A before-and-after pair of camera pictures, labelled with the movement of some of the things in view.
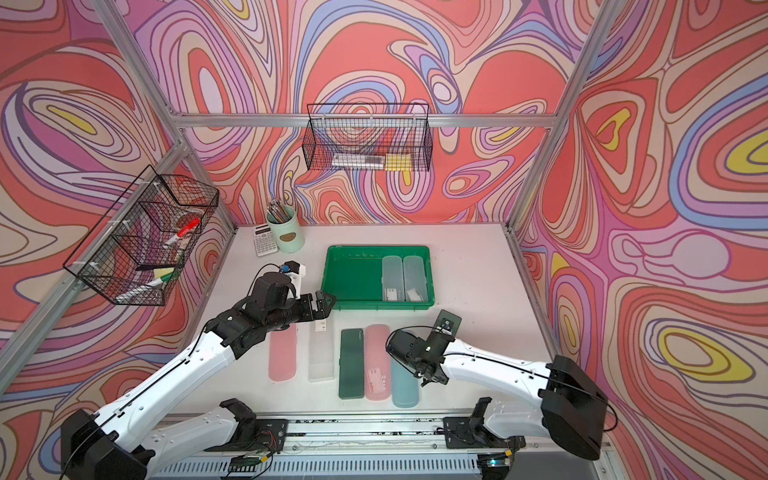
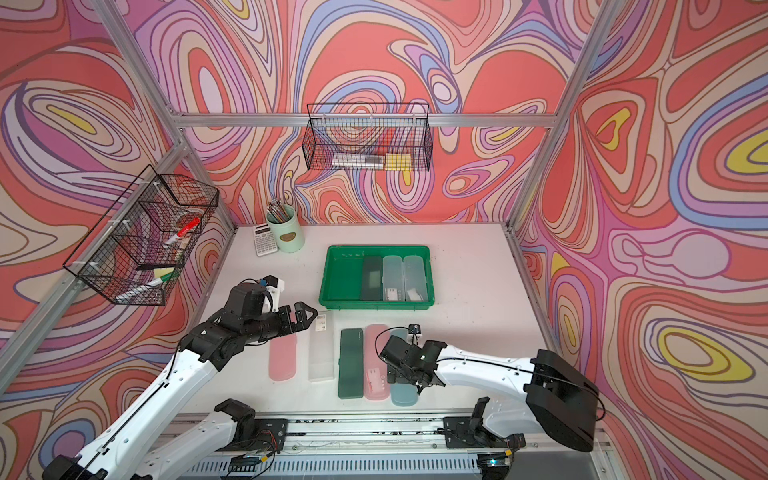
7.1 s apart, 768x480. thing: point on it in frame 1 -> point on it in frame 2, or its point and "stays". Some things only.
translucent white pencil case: [392, 279] stays
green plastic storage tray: [379, 277] stays
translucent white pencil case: [415, 285] stays
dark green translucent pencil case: [448, 323] -> [372, 279]
